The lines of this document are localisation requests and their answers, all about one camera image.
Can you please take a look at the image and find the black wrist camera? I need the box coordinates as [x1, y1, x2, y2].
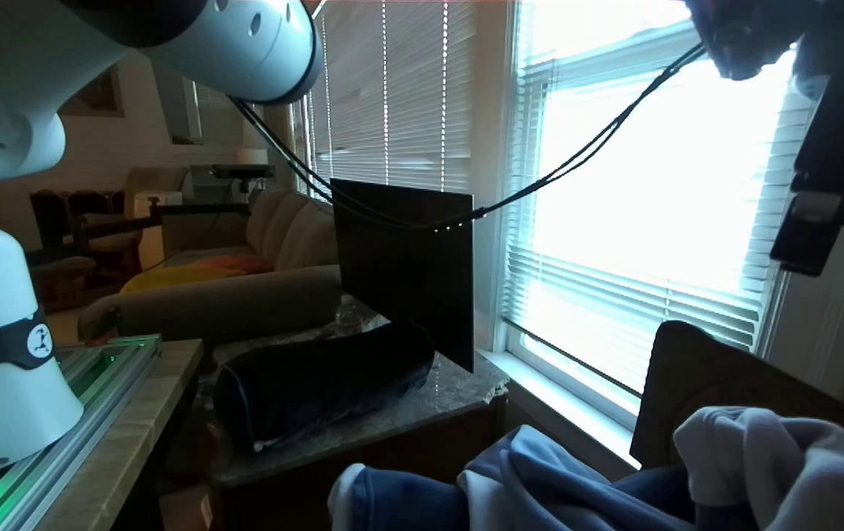
[685, 0, 812, 82]

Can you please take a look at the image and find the small framed wall picture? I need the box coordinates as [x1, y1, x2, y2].
[58, 64, 126, 120]

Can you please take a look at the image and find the dark wooden dining chair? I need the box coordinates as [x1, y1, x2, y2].
[26, 185, 165, 276]

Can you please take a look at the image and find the bright window with blinds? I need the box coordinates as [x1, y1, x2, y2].
[500, 0, 820, 465]

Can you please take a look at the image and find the black flat panel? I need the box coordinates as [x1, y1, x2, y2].
[330, 177, 474, 375]

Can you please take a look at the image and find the tall framed wall mirror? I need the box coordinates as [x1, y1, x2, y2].
[150, 68, 207, 146]

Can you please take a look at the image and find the shaded window with blinds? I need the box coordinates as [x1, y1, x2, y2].
[286, 0, 505, 357]

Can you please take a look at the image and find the beige sofa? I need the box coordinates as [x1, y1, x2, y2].
[78, 185, 345, 347]

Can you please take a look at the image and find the white blue navy hoodie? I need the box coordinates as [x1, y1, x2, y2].
[327, 403, 844, 531]

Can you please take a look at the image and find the yellow orange blanket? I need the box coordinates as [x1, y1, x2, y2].
[120, 248, 272, 294]

